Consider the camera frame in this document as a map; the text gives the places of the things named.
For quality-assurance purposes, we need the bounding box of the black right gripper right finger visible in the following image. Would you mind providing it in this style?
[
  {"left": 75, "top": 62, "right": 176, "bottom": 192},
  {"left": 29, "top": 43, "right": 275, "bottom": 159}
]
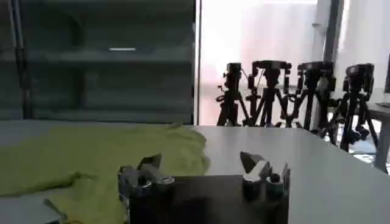
[{"left": 239, "top": 150, "right": 291, "bottom": 201}]

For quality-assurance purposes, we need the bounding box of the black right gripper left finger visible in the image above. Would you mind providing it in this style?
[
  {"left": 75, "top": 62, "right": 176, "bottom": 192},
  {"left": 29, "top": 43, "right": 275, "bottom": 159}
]
[{"left": 118, "top": 152, "right": 176, "bottom": 199}]

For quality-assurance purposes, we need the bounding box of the green shirt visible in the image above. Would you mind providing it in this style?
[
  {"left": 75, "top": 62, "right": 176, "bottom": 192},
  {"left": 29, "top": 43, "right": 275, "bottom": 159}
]
[{"left": 0, "top": 122, "right": 211, "bottom": 224}]

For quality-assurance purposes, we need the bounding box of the grey metal shelf rack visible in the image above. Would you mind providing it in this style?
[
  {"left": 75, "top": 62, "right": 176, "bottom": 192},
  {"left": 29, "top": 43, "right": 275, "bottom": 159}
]
[{"left": 21, "top": 0, "right": 196, "bottom": 125}]

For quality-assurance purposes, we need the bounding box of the white desk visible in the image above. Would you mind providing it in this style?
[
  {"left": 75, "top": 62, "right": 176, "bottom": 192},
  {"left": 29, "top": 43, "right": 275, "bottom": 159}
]
[{"left": 365, "top": 102, "right": 390, "bottom": 175}]

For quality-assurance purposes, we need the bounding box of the glass-fronted grey shelf rack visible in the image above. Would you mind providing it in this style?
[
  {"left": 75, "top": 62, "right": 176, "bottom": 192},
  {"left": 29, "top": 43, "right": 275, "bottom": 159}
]
[{"left": 0, "top": 0, "right": 24, "bottom": 121}]

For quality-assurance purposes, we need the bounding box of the black camera tripod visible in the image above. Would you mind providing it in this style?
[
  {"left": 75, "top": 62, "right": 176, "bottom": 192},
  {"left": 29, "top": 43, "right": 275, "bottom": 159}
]
[
  {"left": 330, "top": 63, "right": 380, "bottom": 153},
  {"left": 243, "top": 60, "right": 298, "bottom": 128},
  {"left": 289, "top": 60, "right": 339, "bottom": 139},
  {"left": 214, "top": 62, "right": 251, "bottom": 127}
]

